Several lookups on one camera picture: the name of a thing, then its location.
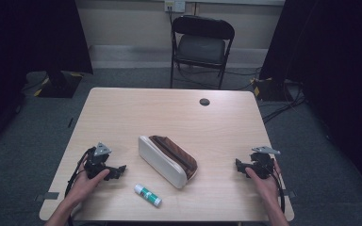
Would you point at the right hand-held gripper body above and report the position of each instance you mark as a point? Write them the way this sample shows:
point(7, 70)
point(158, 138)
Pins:
point(261, 163)

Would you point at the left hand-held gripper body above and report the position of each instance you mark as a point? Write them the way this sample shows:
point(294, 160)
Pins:
point(96, 161)

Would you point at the person's right hand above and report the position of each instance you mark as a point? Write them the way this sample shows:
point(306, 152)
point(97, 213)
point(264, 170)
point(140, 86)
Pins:
point(264, 186)

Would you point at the person's left hand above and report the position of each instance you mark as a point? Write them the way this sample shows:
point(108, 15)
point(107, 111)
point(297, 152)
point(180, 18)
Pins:
point(85, 186)

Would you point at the white and green glue stick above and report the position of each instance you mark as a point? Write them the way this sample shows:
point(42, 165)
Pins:
point(147, 195)

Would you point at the grey tape strip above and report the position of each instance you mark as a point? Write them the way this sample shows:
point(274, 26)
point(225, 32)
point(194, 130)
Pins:
point(290, 193)
point(47, 196)

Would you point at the white and brown pencil case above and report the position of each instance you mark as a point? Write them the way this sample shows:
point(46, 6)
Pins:
point(168, 161)

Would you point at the black stand base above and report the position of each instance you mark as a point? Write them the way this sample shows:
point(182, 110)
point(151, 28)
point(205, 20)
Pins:
point(271, 89)
point(59, 86)

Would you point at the black curtain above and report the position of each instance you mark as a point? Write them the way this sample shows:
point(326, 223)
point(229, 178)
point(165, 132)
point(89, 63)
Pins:
point(336, 78)

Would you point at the black folding chair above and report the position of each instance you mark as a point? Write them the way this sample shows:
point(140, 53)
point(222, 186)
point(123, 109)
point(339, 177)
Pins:
point(201, 47)

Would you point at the white wall socket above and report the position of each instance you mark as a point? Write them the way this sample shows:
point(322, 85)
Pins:
point(174, 5)

